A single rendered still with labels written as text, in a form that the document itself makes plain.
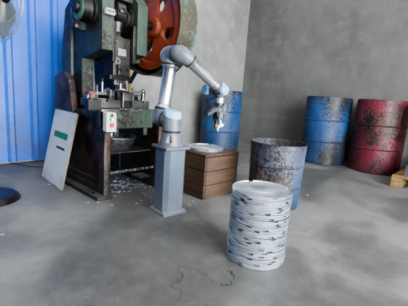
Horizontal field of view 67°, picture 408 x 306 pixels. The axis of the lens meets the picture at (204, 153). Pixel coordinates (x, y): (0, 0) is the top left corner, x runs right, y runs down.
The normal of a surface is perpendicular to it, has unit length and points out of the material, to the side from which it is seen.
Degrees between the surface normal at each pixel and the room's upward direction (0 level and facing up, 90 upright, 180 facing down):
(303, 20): 90
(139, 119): 90
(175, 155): 90
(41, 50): 90
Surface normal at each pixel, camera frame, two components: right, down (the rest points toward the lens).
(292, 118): -0.68, 0.09
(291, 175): 0.37, 0.23
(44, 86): 0.73, 0.18
